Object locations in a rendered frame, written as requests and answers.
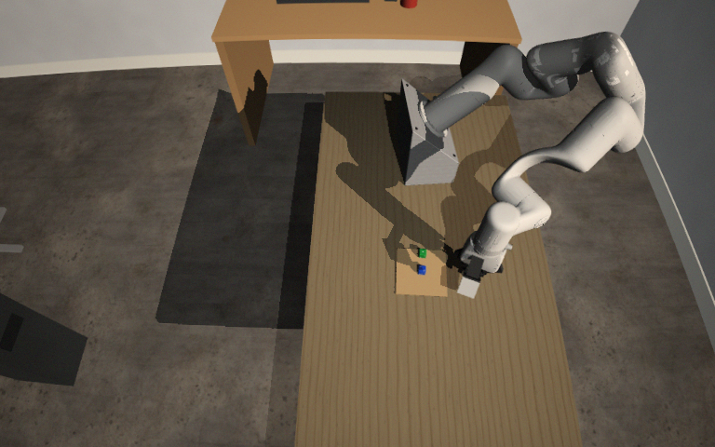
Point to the tan flat mat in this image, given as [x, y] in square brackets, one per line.
[433, 283]

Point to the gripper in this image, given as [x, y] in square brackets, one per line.
[491, 264]

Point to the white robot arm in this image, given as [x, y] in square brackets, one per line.
[611, 123]

